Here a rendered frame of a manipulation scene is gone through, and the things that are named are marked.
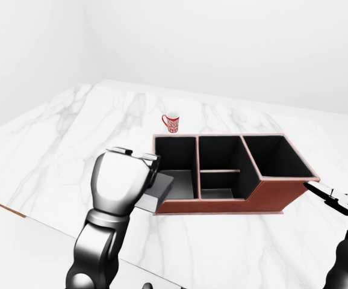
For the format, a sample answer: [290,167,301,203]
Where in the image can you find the grey book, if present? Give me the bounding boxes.
[134,171,175,213]

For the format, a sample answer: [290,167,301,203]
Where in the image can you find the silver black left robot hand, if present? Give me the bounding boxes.
[89,146,162,217]

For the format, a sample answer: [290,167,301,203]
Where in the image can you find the red white patterned mug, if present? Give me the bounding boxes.
[161,111,181,134]

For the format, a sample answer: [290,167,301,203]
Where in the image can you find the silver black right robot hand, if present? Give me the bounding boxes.
[302,173,348,220]

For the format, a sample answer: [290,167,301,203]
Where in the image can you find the red-brown desk caddy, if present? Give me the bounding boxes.
[152,132,322,216]

